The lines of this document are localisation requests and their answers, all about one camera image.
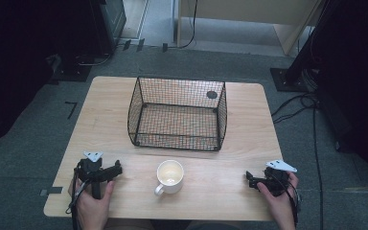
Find black equipment case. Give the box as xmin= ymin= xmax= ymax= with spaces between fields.
xmin=89 ymin=0 xmax=127 ymax=56

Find black wire mesh basket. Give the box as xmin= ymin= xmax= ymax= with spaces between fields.
xmin=126 ymin=76 xmax=228 ymax=152

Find person's left hand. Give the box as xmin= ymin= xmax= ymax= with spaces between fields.
xmin=72 ymin=179 xmax=116 ymax=228

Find black metal stand with base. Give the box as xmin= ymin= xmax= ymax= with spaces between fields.
xmin=269 ymin=0 xmax=329 ymax=94

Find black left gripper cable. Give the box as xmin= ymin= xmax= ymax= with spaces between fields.
xmin=64 ymin=166 xmax=92 ymax=230

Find white ceramic cup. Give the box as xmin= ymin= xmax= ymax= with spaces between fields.
xmin=153 ymin=159 xmax=185 ymax=196

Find person's legs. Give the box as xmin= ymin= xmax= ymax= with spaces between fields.
xmin=103 ymin=218 xmax=245 ymax=230

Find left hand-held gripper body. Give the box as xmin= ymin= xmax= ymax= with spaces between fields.
xmin=75 ymin=150 xmax=110 ymax=200

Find dark curtain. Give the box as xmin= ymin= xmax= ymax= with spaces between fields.
xmin=0 ymin=0 xmax=97 ymax=151
xmin=312 ymin=0 xmax=368 ymax=195

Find black floor cable bundle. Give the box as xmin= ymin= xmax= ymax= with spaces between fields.
xmin=270 ymin=91 xmax=325 ymax=230

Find light wooden panel furniture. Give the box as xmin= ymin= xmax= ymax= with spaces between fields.
xmin=175 ymin=0 xmax=321 ymax=56

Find black flat stand base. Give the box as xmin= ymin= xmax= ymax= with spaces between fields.
xmin=48 ymin=53 xmax=93 ymax=83

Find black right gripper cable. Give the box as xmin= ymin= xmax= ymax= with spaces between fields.
xmin=276 ymin=173 xmax=303 ymax=228

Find grey tape strip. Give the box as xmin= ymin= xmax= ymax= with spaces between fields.
xmin=39 ymin=186 xmax=64 ymax=196

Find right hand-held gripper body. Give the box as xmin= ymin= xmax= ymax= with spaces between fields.
xmin=256 ymin=159 xmax=298 ymax=197

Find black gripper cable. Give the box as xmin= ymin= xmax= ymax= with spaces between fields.
xmin=64 ymin=166 xmax=92 ymax=230
xmin=276 ymin=173 xmax=303 ymax=228

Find person's right hand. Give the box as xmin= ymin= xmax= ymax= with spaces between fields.
xmin=256 ymin=172 xmax=300 ymax=228

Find black hanging cable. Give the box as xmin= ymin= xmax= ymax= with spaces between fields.
xmin=169 ymin=0 xmax=199 ymax=50

